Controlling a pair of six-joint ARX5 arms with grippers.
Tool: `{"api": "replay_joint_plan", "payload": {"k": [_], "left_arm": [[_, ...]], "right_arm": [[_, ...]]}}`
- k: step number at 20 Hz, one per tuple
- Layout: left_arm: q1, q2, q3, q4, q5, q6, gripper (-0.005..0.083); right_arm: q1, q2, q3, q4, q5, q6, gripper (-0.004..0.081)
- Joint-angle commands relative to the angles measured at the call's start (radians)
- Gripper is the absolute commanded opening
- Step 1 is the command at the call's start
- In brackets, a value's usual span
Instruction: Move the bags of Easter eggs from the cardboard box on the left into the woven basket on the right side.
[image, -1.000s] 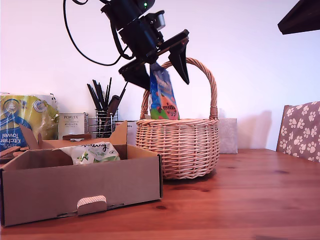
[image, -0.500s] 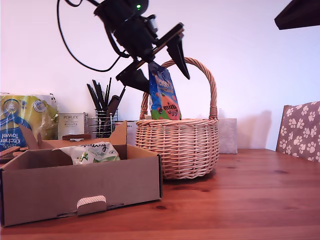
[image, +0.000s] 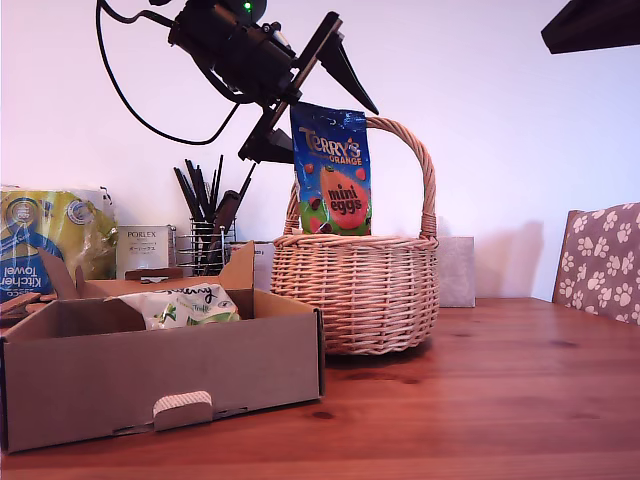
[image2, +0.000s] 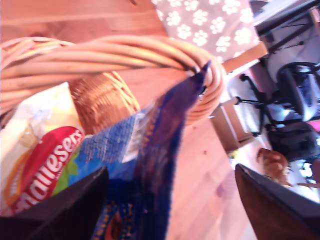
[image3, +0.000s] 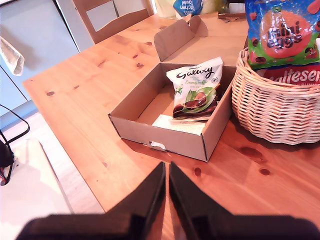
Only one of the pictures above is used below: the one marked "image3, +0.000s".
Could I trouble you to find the woven wicker basket with handle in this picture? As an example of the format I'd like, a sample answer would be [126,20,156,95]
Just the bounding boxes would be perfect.
[231,47,320,146]

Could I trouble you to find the white red Maltesers bag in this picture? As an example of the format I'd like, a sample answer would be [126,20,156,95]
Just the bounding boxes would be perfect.
[257,63,320,87]

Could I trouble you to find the brown cardboard box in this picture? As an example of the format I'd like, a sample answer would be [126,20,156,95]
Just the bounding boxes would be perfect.
[107,14,250,163]

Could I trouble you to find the black floor cable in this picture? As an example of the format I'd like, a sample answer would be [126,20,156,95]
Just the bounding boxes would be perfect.
[0,104,31,151]

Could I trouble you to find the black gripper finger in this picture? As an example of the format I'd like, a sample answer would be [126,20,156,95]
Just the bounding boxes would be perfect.
[169,161,235,240]
[104,161,166,240]

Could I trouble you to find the blue Terry's mini eggs bag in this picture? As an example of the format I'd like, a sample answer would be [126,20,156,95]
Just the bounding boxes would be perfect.
[244,0,320,70]

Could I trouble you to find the yellow blue kitchen towel pack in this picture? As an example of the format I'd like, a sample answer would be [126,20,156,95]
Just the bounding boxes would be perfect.
[173,0,227,20]

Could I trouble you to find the white Galaxy egg bag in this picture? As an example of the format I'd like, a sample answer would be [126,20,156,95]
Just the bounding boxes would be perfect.
[165,56,224,121]

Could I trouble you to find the wooden chair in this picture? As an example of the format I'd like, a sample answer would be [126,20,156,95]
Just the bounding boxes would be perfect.
[71,0,155,45]

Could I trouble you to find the white kitchen cabinet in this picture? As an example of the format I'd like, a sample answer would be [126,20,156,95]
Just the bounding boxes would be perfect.
[0,0,95,131]

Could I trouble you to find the beige hanging towel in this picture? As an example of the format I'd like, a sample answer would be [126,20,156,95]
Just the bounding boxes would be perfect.
[0,36,25,77]

